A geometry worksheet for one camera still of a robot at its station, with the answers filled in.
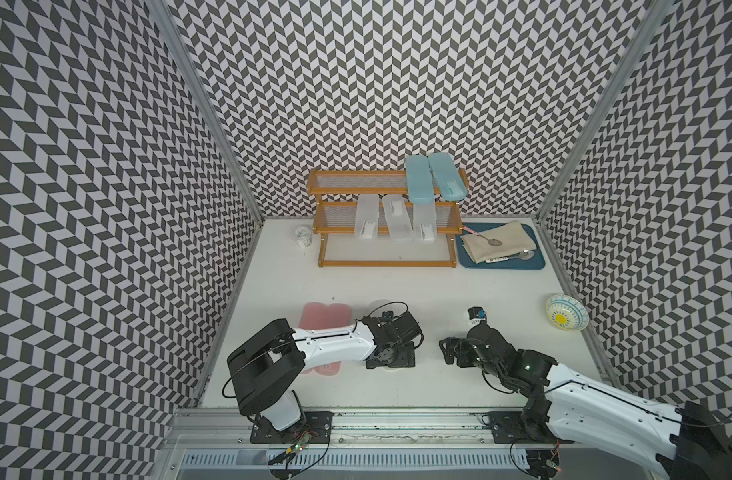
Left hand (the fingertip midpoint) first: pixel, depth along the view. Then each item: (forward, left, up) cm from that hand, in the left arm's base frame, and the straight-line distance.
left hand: (395, 363), depth 83 cm
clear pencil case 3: (+42, +9, +16) cm, 46 cm away
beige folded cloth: (+47, -46, +1) cm, 66 cm away
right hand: (+3, -16, +4) cm, 17 cm away
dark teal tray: (+34, -51, 0) cm, 61 cm away
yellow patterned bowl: (+14, -54, +1) cm, 56 cm away
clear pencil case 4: (-6, +7, +30) cm, 31 cm away
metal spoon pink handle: (+43, -37, +1) cm, 57 cm away
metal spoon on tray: (+36, -47, +2) cm, 59 cm away
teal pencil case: (+42, -17, +30) cm, 54 cm away
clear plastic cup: (+43, +32, +5) cm, 54 cm away
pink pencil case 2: (+14, +17, +1) cm, 22 cm away
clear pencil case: (+37, -10, +17) cm, 42 cm away
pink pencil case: (+14, +25, +1) cm, 28 cm away
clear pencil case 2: (+41, -2, +16) cm, 44 cm away
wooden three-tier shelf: (+61, +23, +3) cm, 65 cm away
